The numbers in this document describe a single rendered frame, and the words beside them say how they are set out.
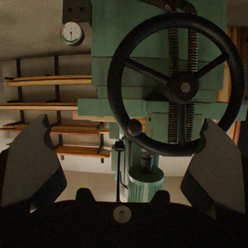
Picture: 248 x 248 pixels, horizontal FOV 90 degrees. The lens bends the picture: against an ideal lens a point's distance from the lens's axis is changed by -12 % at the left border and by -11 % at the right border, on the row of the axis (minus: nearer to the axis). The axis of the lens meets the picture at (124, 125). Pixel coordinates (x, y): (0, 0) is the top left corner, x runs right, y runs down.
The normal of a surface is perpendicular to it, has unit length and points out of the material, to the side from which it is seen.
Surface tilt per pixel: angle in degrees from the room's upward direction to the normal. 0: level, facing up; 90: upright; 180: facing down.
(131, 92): 90
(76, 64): 90
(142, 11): 90
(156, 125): 90
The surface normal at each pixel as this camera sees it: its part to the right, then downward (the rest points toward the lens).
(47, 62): -0.07, 0.22
